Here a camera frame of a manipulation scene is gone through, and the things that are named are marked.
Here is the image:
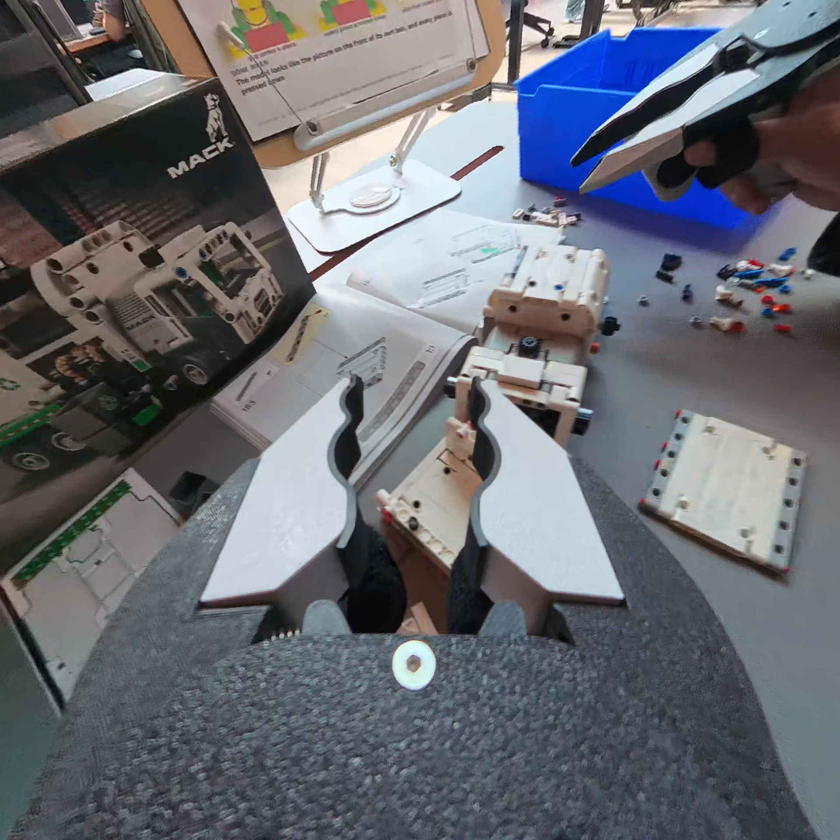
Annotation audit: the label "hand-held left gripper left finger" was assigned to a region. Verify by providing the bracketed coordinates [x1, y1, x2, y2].
[199, 374, 366, 626]

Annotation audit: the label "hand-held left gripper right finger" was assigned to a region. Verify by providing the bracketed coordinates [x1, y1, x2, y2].
[467, 377, 626, 626]

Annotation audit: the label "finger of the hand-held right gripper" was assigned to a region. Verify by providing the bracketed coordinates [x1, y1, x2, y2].
[577, 71, 757, 194]
[570, 38, 750, 168]

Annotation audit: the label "white lego truck model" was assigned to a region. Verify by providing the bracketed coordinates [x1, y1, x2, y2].
[375, 244, 622, 634]

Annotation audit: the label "person's right forearm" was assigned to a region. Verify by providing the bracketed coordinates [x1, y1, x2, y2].
[806, 215, 840, 278]

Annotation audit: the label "pile of mixed lego pieces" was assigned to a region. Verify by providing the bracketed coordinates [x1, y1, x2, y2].
[512, 196, 584, 227]

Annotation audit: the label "scattered small lego pieces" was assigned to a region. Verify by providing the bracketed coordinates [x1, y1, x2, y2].
[640, 248, 809, 334]

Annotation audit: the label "white lego panel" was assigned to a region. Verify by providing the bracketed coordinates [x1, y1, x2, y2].
[640, 408, 809, 575]

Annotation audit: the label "black lego set box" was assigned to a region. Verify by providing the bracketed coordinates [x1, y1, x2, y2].
[0, 69, 318, 572]

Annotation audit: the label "person's right hand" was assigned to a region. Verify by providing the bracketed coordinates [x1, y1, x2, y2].
[721, 85, 840, 215]

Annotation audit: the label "blue plastic bin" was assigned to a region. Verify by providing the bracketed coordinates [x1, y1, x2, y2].
[514, 26, 782, 231]

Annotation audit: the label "small black tray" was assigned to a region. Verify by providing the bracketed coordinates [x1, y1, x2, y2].
[169, 471, 221, 526]

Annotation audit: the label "black office chair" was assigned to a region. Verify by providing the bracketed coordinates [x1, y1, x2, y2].
[508, 0, 555, 50]

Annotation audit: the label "white printed cardboard sheet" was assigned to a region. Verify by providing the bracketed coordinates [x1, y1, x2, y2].
[0, 467, 185, 710]

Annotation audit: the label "wooden document stand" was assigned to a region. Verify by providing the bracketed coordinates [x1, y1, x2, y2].
[141, 0, 508, 256]

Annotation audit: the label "open instruction booklet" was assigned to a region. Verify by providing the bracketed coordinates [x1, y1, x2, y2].
[210, 209, 569, 492]

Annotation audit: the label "printed instruction sheet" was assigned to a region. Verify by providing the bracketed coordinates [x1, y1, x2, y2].
[176, 0, 490, 142]

